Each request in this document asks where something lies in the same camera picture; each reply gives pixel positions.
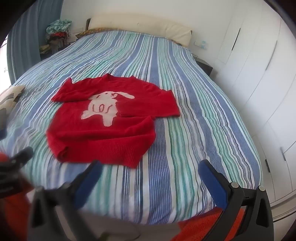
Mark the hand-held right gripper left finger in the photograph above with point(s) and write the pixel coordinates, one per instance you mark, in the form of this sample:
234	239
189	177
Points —
89	178

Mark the pile of clothes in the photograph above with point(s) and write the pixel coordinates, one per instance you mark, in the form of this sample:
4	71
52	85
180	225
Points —
57	31

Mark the blue curtain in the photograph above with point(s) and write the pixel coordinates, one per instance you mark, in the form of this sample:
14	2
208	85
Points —
32	30

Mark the red sweater with white animal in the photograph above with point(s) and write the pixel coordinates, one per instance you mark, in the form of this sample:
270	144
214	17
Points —
99	129

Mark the striped bed cover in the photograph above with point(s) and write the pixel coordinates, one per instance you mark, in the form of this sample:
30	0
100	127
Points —
161	97

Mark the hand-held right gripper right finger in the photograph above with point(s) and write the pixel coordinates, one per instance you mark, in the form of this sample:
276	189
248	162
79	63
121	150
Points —
211	179

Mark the dark nightstand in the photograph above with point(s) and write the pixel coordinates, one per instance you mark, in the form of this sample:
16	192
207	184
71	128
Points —
204	65

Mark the white wall socket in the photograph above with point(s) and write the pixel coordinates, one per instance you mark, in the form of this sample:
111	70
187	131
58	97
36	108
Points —
200	44

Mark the white wardrobe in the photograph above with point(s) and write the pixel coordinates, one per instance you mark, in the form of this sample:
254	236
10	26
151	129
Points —
261	81

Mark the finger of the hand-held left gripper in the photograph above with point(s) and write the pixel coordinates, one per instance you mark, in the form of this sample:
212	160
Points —
22	156

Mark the cream cushion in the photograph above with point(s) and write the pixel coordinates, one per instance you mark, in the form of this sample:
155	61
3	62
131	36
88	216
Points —
9	96

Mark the orange rug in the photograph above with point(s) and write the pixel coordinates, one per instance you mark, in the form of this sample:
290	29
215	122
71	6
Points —
208	226

